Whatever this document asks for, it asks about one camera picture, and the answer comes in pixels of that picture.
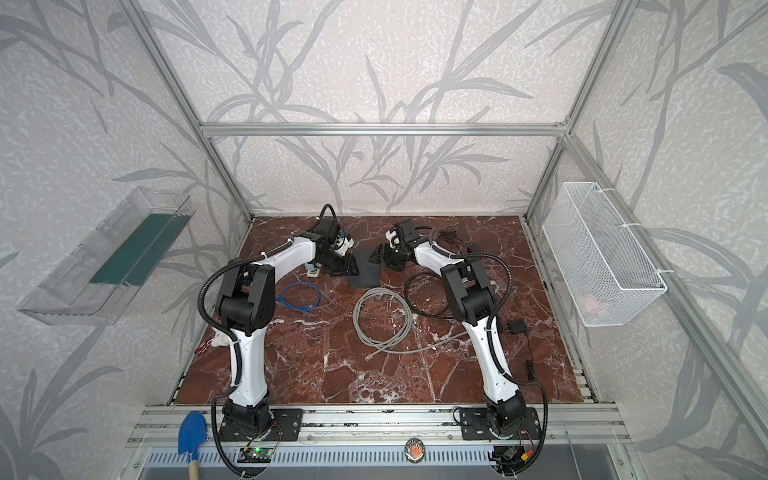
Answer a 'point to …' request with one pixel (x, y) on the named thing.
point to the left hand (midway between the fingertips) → (357, 261)
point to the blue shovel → (192, 433)
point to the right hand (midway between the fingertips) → (377, 252)
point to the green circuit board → (255, 455)
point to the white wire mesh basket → (600, 266)
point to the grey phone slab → (312, 271)
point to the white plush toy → (220, 339)
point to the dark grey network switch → (368, 272)
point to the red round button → (414, 450)
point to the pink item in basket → (591, 304)
